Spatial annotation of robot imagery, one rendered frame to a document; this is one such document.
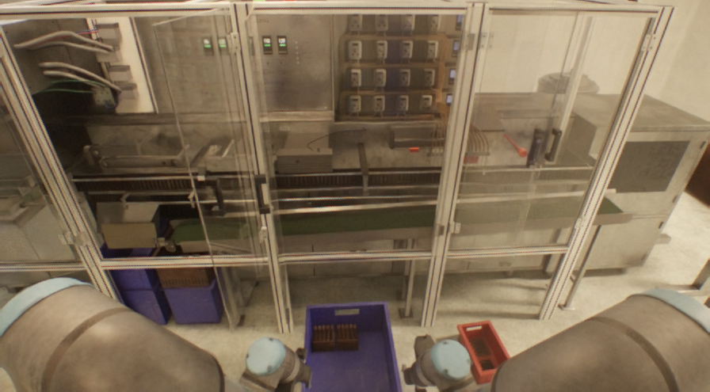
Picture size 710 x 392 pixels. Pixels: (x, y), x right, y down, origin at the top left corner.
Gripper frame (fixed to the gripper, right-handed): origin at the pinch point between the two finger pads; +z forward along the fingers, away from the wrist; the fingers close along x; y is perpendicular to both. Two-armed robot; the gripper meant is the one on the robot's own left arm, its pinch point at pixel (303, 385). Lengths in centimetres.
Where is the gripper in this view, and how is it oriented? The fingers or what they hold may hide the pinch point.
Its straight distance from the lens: 134.6
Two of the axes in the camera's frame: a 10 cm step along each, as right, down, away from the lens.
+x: -9.8, 0.1, 2.1
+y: 1.2, -8.0, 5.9
